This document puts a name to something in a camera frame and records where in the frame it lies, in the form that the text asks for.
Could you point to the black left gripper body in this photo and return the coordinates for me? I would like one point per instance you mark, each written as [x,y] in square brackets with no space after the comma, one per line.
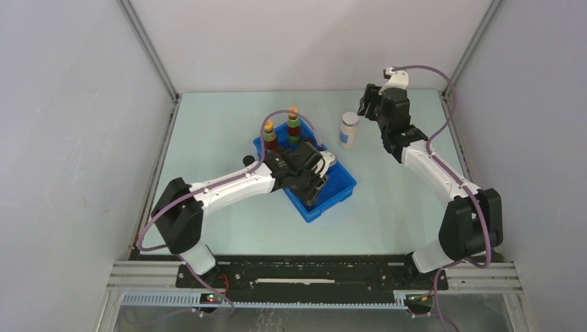
[306,181]

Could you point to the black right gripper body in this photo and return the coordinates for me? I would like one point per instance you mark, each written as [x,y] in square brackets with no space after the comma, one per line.
[383,121]

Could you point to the peppercorn jar blue label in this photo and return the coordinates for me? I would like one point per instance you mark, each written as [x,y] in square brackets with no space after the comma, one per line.
[348,130]

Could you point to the short yellow-cap sauce bottle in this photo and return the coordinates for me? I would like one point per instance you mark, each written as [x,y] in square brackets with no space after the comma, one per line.
[269,137]

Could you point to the tall green-label sauce bottle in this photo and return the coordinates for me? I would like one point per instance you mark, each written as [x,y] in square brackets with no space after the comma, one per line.
[293,127]

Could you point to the black spice shaker front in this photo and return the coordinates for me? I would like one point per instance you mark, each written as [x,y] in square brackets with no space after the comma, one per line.
[248,160]

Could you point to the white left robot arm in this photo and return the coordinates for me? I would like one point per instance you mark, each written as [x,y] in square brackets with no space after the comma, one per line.
[180,212]

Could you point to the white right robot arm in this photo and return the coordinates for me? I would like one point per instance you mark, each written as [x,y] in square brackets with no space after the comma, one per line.
[473,218]

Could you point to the blue divided plastic bin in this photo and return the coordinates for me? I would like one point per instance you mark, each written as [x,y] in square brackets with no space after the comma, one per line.
[339,186]

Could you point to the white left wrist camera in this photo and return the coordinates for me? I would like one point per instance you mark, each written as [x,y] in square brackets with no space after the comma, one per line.
[328,160]

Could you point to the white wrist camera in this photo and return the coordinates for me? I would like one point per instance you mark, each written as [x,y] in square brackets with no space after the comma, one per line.
[328,160]
[397,79]

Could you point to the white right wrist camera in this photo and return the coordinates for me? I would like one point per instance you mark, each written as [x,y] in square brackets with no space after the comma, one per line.
[397,79]

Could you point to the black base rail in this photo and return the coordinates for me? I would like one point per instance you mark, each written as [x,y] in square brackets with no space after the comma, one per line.
[319,279]

